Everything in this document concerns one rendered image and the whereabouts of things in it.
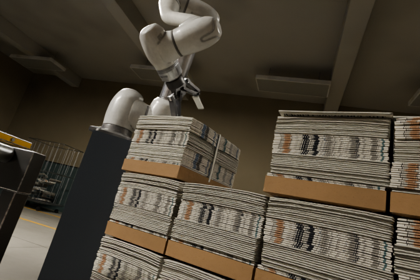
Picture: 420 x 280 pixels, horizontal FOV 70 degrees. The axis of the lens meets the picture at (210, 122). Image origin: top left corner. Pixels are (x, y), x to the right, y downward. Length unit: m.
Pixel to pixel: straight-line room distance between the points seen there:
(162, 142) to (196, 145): 0.13
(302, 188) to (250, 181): 6.93
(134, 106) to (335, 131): 1.03
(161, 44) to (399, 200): 0.84
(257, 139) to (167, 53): 6.96
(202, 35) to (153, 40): 0.17
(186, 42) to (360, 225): 0.76
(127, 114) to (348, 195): 1.10
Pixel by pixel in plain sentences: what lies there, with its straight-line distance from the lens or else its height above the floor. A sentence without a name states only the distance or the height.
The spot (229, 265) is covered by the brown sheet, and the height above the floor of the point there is 0.63.
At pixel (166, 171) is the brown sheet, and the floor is 0.85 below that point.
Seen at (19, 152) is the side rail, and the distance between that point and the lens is 1.06.
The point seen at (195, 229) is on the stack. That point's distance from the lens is 0.93.
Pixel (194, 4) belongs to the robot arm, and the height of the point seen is 1.73.
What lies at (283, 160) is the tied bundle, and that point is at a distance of 0.84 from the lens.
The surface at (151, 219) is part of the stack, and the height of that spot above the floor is 0.69.
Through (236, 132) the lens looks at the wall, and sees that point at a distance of 8.11.
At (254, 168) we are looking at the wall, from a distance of 7.78.
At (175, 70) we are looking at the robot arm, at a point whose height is 1.23.
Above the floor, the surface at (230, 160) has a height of 0.99.
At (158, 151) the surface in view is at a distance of 1.13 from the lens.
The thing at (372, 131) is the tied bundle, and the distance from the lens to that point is 0.83.
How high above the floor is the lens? 0.73
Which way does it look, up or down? 18 degrees up
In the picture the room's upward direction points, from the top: 14 degrees clockwise
